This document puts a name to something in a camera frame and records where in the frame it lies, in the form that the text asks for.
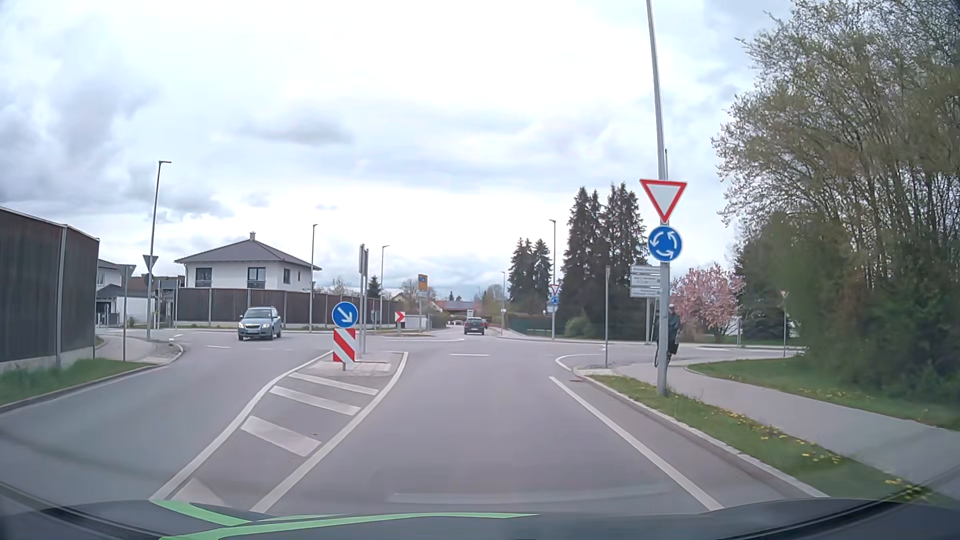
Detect white building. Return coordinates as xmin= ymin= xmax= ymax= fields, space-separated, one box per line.
xmin=95 ymin=258 xmax=181 ymax=327

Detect grey paved cycle path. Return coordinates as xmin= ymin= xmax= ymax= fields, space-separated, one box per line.
xmin=611 ymin=352 xmax=960 ymax=500

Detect blue arrow sign with beacon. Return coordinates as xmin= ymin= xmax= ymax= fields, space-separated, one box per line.
xmin=331 ymin=300 xmax=360 ymax=372

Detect kerbed traffic island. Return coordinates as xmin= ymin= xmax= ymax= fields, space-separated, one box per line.
xmin=306 ymin=358 xmax=394 ymax=376

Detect tall dark conifer trees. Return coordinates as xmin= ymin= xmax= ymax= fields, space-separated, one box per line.
xmin=507 ymin=182 xmax=652 ymax=340

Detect dark noise barrier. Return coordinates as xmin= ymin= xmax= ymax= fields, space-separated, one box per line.
xmin=0 ymin=206 xmax=101 ymax=375

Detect road markings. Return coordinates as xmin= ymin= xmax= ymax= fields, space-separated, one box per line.
xmin=150 ymin=333 xmax=725 ymax=514

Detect person on bicycle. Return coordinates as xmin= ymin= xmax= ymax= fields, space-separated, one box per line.
xmin=652 ymin=303 xmax=682 ymax=369

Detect distant houses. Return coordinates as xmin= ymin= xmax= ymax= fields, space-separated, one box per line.
xmin=390 ymin=291 xmax=485 ymax=322

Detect brown wooden fence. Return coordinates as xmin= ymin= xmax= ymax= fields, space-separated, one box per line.
xmin=174 ymin=287 xmax=399 ymax=328

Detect lamp post with road signs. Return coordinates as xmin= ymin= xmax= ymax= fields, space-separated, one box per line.
xmin=639 ymin=0 xmax=688 ymax=398

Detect car's own bonnet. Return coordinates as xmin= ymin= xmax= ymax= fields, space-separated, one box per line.
xmin=0 ymin=480 xmax=960 ymax=540

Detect large bushy trees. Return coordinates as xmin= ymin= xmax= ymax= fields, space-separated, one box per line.
xmin=712 ymin=0 xmax=960 ymax=402

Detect white direction signs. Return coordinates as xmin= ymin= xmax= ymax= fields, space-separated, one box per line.
xmin=628 ymin=263 xmax=663 ymax=345

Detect white house with hipped roof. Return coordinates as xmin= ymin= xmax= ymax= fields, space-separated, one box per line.
xmin=174 ymin=231 xmax=323 ymax=294

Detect grey car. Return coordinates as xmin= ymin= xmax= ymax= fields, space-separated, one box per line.
xmin=237 ymin=306 xmax=284 ymax=342

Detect pink blossoming tree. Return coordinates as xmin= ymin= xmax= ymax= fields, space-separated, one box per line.
xmin=671 ymin=262 xmax=745 ymax=342

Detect grass verge with dandelions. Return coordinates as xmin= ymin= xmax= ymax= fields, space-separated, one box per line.
xmin=588 ymin=373 xmax=946 ymax=505

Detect grey pavement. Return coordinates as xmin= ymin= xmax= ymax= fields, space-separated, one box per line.
xmin=93 ymin=330 xmax=183 ymax=366

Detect grass bank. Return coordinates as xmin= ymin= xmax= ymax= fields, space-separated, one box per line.
xmin=686 ymin=357 xmax=960 ymax=432

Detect grey asphalt road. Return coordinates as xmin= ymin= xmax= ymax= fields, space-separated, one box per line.
xmin=0 ymin=324 xmax=807 ymax=519

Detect grey sign posts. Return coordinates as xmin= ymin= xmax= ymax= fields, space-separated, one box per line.
xmin=357 ymin=243 xmax=370 ymax=357

